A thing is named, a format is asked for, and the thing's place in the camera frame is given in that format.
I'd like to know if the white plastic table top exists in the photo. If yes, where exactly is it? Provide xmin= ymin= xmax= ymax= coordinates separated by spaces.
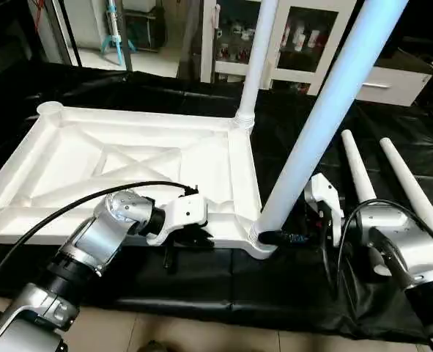
xmin=0 ymin=101 xmax=277 ymax=259

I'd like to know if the white plastic table leg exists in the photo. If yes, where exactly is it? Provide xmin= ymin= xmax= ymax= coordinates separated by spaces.
xmin=249 ymin=0 xmax=410 ymax=249
xmin=379 ymin=137 xmax=433 ymax=254
xmin=340 ymin=130 xmax=378 ymax=206
xmin=234 ymin=0 xmax=279 ymax=133

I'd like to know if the black work mat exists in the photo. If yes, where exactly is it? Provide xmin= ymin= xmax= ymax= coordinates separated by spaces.
xmin=0 ymin=59 xmax=433 ymax=344

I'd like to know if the white drawer unit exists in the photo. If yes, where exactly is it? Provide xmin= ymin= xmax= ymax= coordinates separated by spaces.
xmin=355 ymin=50 xmax=433 ymax=107

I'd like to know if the white glass door cabinet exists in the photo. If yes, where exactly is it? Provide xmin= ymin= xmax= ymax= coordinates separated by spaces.
xmin=200 ymin=0 xmax=363 ymax=96

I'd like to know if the light blue stand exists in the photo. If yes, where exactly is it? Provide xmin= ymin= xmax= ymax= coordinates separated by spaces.
xmin=100 ymin=0 xmax=138 ymax=67

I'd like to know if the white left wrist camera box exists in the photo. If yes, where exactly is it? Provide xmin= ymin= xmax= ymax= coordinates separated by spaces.
xmin=147 ymin=192 xmax=208 ymax=246

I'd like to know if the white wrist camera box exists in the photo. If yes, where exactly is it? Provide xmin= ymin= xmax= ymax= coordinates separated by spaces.
xmin=147 ymin=192 xmax=208 ymax=246
xmin=304 ymin=174 xmax=343 ymax=246

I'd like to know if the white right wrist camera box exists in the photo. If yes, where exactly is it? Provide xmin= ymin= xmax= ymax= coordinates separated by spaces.
xmin=304 ymin=174 xmax=343 ymax=246

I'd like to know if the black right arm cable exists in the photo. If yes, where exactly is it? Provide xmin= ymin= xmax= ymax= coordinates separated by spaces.
xmin=319 ymin=198 xmax=433 ymax=301

